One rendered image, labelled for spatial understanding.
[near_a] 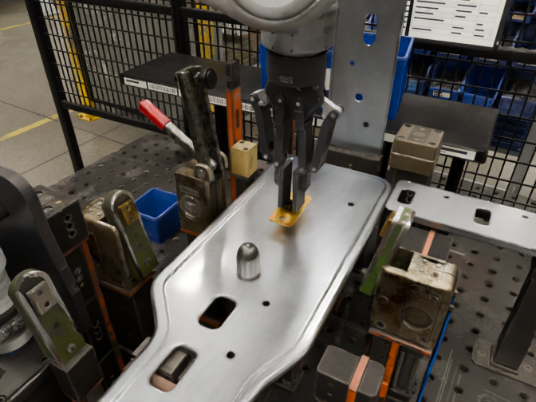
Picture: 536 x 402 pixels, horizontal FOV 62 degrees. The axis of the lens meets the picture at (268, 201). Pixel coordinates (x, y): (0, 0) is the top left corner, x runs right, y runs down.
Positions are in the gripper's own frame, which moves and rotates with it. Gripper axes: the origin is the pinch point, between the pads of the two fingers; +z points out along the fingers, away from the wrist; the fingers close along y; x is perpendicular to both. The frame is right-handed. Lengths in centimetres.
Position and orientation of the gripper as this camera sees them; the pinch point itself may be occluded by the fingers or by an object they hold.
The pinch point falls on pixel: (291, 186)
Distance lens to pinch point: 66.2
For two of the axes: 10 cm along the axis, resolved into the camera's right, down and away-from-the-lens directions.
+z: 0.0, 8.2, 5.7
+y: 8.8, 2.7, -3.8
